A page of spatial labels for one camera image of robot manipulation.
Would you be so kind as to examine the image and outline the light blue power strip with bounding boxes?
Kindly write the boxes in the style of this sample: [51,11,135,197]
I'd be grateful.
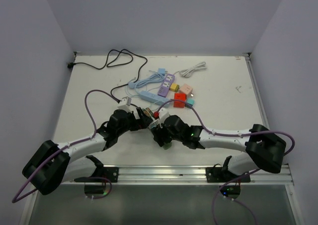
[139,90,169,106]

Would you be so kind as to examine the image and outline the red cube socket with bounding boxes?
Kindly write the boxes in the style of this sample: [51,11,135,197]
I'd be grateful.
[173,93,187,108]

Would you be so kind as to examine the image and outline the teal plug adapter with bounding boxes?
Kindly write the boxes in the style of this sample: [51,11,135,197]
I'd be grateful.
[186,98,195,108]

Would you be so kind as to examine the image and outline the yellow plug adapter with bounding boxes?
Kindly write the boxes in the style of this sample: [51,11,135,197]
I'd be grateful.
[169,83,179,92]

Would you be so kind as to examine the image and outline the pink cube socket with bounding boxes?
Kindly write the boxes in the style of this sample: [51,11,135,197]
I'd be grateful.
[179,84,194,97]

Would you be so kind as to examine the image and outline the blue plug charger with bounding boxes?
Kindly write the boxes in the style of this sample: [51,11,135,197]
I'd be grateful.
[158,68,166,75]

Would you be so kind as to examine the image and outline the teal single port charger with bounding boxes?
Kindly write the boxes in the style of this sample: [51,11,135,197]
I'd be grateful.
[149,120,159,129]

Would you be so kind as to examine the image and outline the green power strip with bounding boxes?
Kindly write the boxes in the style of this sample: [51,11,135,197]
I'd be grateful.
[151,125,172,150]

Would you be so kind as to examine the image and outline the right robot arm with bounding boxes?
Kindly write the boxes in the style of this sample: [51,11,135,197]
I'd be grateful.
[151,115,286,182]

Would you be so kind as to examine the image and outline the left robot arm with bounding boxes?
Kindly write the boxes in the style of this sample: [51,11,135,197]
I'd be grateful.
[22,107,153,195]

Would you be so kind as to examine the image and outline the dark green cube socket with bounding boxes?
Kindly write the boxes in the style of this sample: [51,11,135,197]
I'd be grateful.
[142,107,154,118]

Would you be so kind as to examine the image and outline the purple power strip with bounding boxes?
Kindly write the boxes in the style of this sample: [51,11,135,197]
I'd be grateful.
[157,74,175,97]

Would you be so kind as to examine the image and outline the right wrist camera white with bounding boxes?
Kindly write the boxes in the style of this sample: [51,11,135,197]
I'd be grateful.
[154,108,170,123]

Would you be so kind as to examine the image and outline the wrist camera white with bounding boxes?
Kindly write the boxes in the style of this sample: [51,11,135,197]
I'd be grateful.
[117,96,132,113]
[154,108,170,123]

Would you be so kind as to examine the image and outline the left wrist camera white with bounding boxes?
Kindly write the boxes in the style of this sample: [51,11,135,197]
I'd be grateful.
[117,96,132,113]

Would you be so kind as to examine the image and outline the thin mint cable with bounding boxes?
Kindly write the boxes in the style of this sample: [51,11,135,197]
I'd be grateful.
[124,83,162,121]

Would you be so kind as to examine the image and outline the light blue coiled cord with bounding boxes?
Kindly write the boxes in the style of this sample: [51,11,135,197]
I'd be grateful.
[127,76,164,89]

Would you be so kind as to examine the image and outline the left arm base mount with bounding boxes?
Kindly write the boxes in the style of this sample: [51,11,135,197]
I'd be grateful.
[74,155,119,183]

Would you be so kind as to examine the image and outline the white power strip cord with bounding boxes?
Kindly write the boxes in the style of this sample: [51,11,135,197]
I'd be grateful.
[172,62,207,78]

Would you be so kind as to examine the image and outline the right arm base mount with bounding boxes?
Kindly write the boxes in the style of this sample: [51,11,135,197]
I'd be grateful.
[205,156,251,183]

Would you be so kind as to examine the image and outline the black power cable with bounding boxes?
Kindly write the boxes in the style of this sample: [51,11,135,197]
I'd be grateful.
[67,48,149,99]

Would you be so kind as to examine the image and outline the right aluminium side rail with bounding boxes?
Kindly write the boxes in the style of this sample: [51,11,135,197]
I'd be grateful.
[243,53,281,161]

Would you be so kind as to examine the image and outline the aluminium front rail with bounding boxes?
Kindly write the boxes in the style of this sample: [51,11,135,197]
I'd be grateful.
[32,164,291,186]

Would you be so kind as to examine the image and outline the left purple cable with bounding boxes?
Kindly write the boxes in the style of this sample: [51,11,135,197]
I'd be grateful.
[11,89,122,204]

